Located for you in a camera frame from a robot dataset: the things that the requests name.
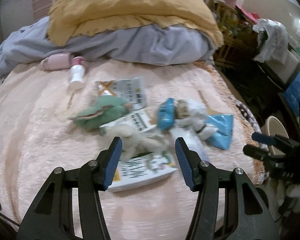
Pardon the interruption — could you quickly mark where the green white medicine box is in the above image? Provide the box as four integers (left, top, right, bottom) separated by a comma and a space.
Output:
99, 109, 156, 135

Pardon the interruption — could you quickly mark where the white orange snack bag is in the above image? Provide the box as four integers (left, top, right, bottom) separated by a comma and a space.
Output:
96, 77, 147, 111

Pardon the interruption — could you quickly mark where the beige trash bin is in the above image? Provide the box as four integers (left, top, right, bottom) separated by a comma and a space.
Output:
261, 115, 289, 155

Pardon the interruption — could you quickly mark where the light blue plastic package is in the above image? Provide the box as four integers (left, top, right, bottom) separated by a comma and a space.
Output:
206, 114, 234, 150

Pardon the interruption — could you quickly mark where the blue storage box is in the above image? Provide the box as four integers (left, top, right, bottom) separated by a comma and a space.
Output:
283, 72, 300, 116

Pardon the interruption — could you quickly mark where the white paper leaflet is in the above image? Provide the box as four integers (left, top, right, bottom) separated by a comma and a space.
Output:
169, 126, 210, 161

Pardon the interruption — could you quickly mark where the white crumpled plastic bag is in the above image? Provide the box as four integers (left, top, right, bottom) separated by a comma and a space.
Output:
175, 99, 218, 141

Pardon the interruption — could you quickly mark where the blue snack wrapper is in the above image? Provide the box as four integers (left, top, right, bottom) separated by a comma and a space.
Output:
157, 98, 175, 131

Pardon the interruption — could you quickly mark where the white milk carton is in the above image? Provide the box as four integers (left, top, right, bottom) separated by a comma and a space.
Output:
108, 151, 177, 192

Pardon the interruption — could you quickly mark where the wooden crib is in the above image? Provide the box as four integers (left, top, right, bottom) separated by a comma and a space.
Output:
203, 0, 258, 68

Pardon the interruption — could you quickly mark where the white plastic bag on chair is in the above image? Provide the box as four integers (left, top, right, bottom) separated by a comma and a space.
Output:
253, 18, 288, 64

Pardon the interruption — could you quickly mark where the pink quilted bed cover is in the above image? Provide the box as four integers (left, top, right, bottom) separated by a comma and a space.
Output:
0, 60, 263, 239

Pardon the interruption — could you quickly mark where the beige plush bear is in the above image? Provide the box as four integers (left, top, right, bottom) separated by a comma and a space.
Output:
106, 124, 169, 162

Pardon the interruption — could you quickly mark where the green plush toy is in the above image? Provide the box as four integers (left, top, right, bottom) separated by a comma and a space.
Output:
69, 95, 133, 131

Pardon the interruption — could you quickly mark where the grey folded blanket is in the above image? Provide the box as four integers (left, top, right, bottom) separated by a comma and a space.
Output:
0, 17, 216, 78

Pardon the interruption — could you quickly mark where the white bottle pink cap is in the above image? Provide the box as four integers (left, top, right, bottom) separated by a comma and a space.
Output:
69, 56, 86, 90

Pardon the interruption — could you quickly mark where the pink small pouch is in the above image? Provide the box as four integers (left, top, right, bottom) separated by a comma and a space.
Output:
40, 53, 74, 71

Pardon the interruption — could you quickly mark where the yellow embroidered pillow cover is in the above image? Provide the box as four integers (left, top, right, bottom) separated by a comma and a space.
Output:
46, 0, 223, 48

